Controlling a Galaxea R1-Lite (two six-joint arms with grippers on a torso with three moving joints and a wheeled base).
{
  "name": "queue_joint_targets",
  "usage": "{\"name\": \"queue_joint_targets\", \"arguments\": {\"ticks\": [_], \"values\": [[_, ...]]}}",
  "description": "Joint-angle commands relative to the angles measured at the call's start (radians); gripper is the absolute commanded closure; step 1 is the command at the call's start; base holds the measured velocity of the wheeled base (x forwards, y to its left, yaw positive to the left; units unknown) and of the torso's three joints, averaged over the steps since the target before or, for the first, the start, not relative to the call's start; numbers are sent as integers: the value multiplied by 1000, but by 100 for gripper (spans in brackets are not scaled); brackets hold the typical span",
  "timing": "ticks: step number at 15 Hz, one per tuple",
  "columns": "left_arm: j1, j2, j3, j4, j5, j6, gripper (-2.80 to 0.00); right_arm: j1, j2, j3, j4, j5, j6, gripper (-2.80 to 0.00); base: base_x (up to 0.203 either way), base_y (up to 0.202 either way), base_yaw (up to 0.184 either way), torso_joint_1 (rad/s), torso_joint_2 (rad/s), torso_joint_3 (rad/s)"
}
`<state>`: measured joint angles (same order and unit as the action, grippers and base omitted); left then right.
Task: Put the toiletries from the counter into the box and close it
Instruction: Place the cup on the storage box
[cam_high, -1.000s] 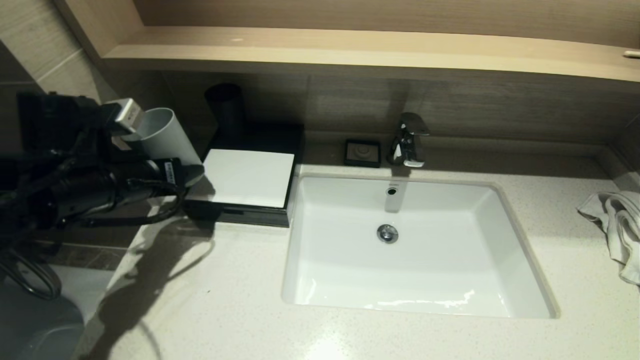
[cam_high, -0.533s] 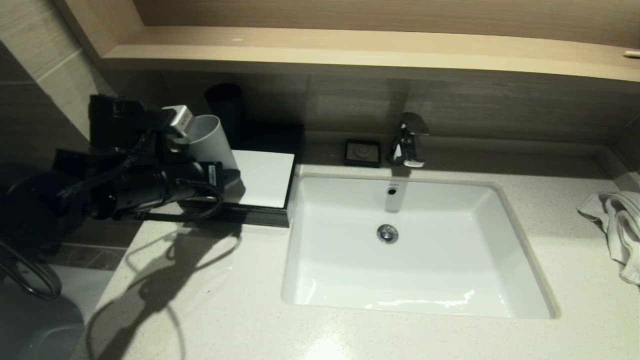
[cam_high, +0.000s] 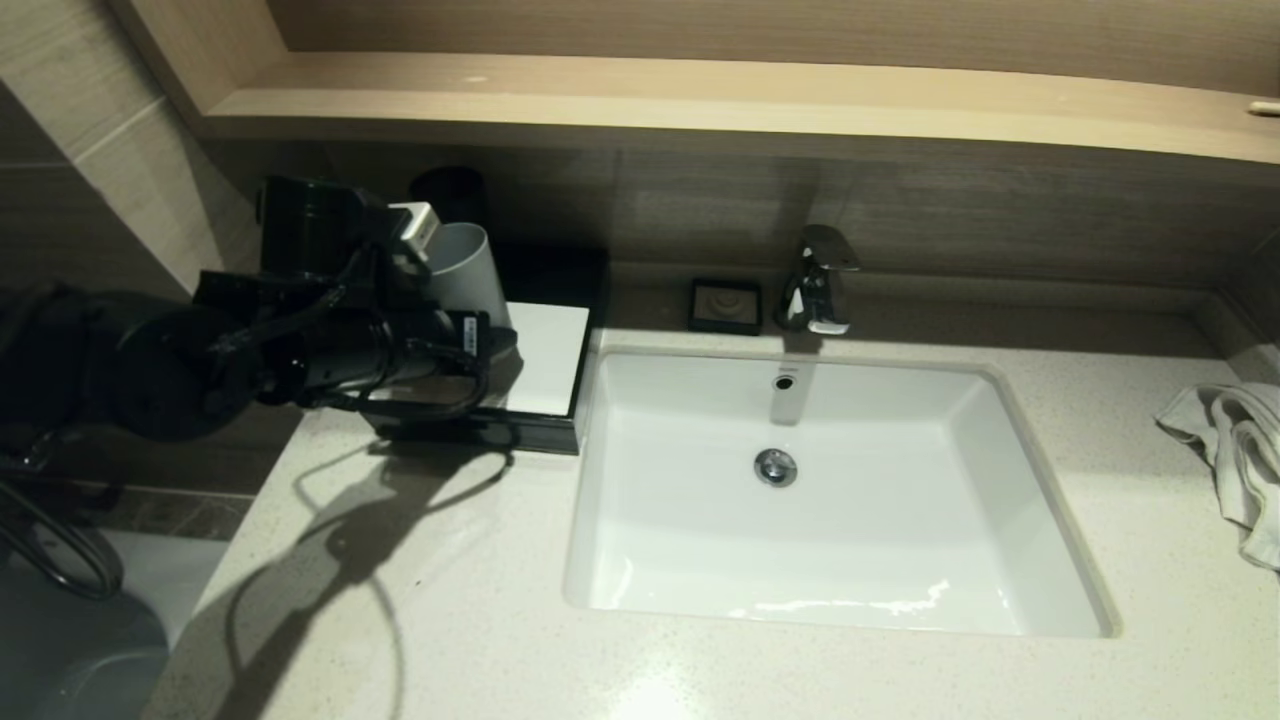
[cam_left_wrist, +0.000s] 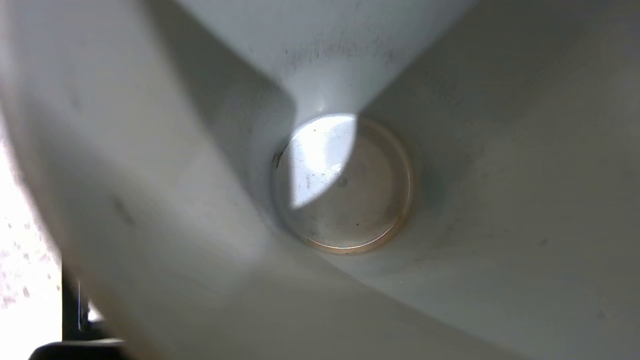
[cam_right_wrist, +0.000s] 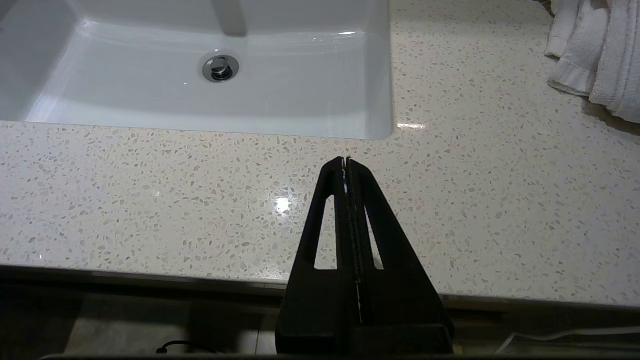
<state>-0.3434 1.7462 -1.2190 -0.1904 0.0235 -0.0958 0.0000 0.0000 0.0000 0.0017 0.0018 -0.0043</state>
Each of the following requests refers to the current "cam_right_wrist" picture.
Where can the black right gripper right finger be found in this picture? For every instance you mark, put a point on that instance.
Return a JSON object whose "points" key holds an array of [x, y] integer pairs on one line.
{"points": [[400, 310]]}

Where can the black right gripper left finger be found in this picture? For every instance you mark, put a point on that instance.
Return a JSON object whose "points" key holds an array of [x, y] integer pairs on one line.
{"points": [[320, 310]]}

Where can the white towel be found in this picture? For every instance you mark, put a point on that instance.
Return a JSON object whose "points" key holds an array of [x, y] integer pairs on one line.
{"points": [[600, 50]]}

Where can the white sink basin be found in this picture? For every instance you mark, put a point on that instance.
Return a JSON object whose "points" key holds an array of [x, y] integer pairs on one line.
{"points": [[150, 95]]}

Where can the chrome sink drain stopper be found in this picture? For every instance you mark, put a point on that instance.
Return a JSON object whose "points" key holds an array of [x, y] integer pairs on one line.
{"points": [[220, 68]]}

